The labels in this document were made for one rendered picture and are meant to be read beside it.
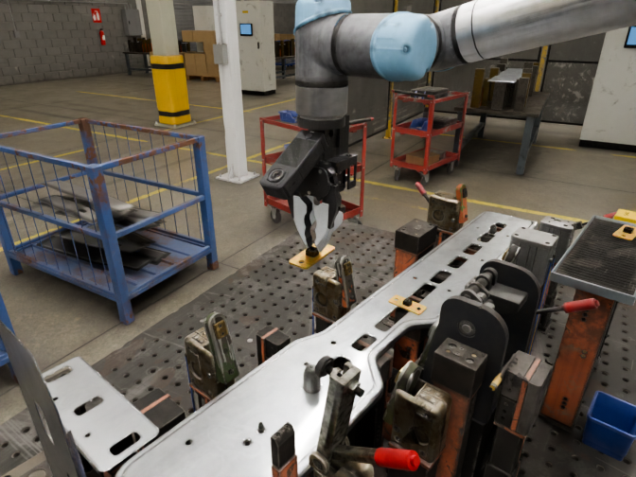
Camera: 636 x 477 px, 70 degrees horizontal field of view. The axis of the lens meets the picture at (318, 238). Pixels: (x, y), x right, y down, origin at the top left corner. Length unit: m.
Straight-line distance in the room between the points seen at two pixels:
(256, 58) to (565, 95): 6.52
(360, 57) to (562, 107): 7.68
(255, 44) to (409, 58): 10.73
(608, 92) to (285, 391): 6.83
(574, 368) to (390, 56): 0.88
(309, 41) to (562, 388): 0.98
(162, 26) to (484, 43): 7.48
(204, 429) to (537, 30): 0.73
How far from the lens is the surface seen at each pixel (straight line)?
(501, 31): 0.65
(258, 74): 11.28
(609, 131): 7.43
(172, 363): 1.43
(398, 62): 0.57
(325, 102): 0.65
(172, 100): 8.03
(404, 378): 0.75
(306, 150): 0.65
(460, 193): 1.57
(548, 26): 0.63
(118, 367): 1.47
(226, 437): 0.80
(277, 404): 0.83
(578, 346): 1.19
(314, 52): 0.64
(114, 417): 0.88
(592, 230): 1.22
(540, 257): 1.24
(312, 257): 0.73
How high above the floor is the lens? 1.59
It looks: 26 degrees down
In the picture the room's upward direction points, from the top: straight up
